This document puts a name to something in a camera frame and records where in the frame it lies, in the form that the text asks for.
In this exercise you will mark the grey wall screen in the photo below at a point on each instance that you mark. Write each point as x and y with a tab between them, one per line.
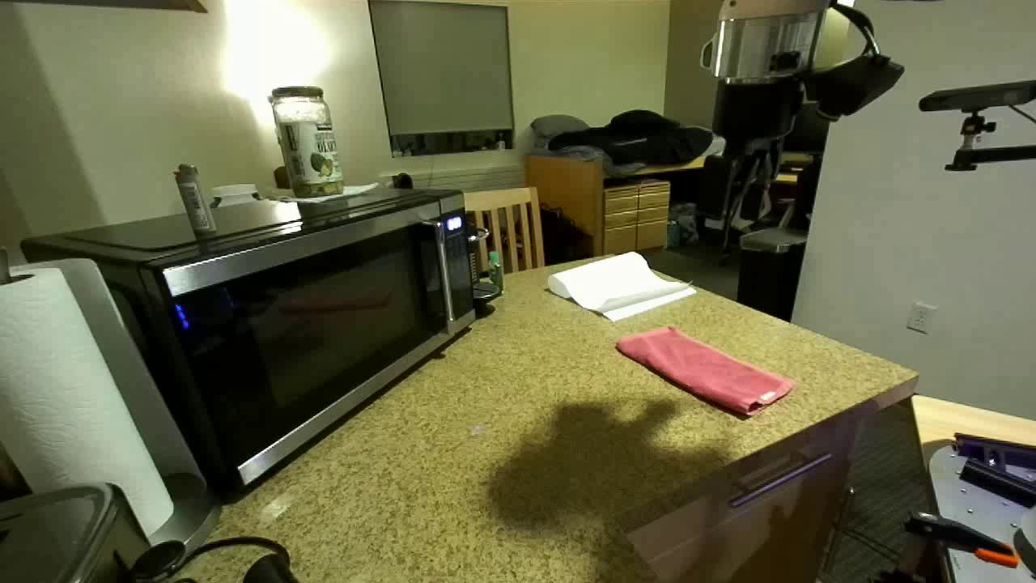
441	64

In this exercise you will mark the brown counter cabinet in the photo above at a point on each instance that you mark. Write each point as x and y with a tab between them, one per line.
756	518

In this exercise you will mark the white wall outlet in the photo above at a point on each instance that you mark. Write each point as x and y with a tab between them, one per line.
921	319

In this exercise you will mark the small white object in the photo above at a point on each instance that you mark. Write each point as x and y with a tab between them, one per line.
233	194

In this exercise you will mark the grey office chair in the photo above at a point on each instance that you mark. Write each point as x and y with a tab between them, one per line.
756	190

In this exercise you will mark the black steel microwave oven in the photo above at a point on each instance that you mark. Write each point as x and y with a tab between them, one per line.
302	324

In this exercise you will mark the glass jar with lid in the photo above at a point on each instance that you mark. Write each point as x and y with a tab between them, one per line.
308	146

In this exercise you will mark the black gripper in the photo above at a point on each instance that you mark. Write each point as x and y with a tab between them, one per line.
756	115

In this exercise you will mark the pink cloth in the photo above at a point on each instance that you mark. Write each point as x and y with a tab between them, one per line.
700	374

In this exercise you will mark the small clear plastic bottle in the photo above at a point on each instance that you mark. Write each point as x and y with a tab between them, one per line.
494	268

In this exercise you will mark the wooden slat chair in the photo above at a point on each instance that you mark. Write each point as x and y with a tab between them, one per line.
505	228

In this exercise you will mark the dark blue tool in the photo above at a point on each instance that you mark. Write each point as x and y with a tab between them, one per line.
998	464

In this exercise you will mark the small grey shaker bottle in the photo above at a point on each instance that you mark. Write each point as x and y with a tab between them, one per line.
194	198

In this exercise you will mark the grey bag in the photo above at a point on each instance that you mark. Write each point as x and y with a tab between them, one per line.
554	131

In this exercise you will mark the wooden dresser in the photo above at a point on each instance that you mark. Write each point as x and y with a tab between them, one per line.
571	198

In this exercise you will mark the white folded paper sheet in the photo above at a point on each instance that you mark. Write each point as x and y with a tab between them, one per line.
616	281

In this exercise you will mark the dark picture frame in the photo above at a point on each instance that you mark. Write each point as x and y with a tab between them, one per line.
108	5

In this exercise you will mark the black camera on mount arm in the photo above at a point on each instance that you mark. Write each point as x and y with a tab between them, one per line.
975	98

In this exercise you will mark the dark grey kitchen appliance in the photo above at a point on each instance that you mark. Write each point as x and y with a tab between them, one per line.
53	539

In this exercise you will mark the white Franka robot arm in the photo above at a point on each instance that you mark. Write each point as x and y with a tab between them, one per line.
763	44

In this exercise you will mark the white paper towel roll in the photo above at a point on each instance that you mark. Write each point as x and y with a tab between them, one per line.
65	400

